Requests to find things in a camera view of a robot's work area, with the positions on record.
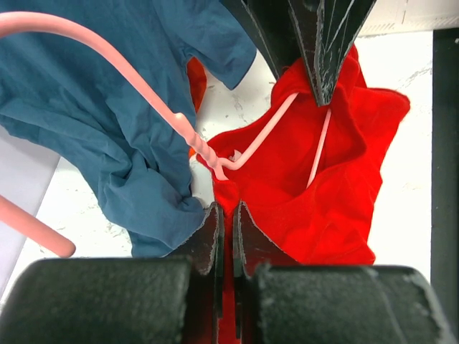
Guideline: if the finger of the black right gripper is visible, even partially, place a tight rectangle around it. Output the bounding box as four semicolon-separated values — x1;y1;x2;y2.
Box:
221;0;306;82
288;0;376;106

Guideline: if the white slotted tray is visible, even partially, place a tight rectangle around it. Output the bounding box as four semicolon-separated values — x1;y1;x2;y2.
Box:
359;0;459;37

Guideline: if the blue t shirt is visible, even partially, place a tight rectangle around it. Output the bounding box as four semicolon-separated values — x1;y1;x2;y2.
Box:
0;0;257;258

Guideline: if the pink wire hanger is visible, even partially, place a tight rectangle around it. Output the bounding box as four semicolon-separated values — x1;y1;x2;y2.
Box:
0;11;333;258

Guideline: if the red t shirt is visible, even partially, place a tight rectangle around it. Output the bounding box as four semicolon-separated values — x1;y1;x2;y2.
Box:
206;44;411;344

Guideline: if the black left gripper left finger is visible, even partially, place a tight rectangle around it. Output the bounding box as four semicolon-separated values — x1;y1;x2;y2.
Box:
1;204;224;343

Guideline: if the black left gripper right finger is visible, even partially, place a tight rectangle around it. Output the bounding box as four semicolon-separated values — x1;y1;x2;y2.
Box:
233;202;457;343

